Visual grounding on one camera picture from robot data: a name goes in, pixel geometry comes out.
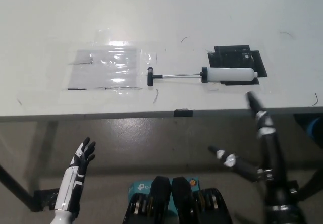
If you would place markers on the black robot body blocks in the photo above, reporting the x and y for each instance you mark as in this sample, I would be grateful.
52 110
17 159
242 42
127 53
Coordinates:
181 203

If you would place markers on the clear taped plastic sheet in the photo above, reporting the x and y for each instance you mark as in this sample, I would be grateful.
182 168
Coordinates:
106 70

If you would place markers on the black table leg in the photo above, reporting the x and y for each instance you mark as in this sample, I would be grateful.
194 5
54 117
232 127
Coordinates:
15 182
311 183

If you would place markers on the teal router box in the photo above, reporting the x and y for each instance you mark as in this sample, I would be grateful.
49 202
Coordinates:
138 187

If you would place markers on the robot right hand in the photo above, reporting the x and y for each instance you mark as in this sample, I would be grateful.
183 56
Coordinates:
273 158

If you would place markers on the black tape patch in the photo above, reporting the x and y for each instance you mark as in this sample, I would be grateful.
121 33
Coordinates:
232 57

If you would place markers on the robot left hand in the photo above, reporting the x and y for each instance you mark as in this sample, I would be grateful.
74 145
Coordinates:
75 173

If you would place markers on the blue round object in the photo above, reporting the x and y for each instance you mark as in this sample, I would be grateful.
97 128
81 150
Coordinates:
316 129

